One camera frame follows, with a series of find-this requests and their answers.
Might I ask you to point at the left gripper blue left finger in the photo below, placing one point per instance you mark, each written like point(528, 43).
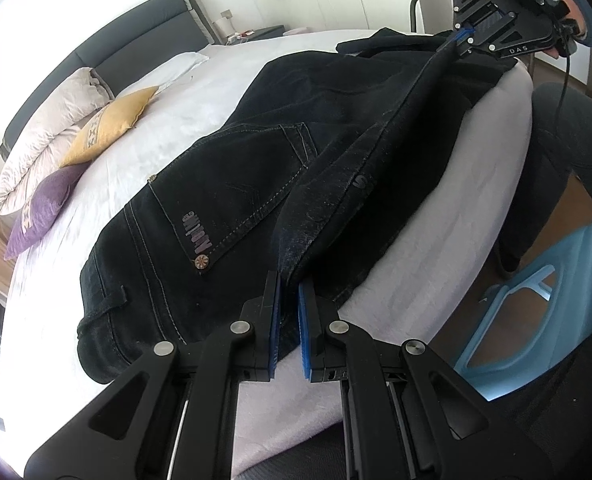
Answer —
point(172, 414)

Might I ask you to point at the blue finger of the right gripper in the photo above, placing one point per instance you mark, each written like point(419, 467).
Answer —
point(458, 43)

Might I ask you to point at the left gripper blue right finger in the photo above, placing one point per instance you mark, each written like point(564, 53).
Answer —
point(406, 413)

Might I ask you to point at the black denim pants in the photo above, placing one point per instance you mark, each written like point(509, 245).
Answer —
point(313, 176)

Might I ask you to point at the person right hand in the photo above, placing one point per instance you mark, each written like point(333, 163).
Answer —
point(569, 10)

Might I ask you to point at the dark bedside table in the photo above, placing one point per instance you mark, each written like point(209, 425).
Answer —
point(257, 34)

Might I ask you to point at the purple cushion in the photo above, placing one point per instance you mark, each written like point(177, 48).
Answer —
point(40, 212)

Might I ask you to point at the white cup on nightstand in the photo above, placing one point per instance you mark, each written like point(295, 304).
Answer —
point(225, 29)

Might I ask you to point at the light blue plastic stool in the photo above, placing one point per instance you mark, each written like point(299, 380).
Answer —
point(532, 321)

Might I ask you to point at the dark grey upholstered headboard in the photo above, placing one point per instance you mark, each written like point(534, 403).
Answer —
point(125, 50)

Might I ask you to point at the yellow cushion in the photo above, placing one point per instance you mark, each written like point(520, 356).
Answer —
point(107, 126)

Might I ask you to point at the white pillow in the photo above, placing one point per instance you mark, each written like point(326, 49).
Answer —
point(166, 73)

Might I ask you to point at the folded beige duvet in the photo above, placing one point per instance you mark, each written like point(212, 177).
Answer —
point(43, 142)

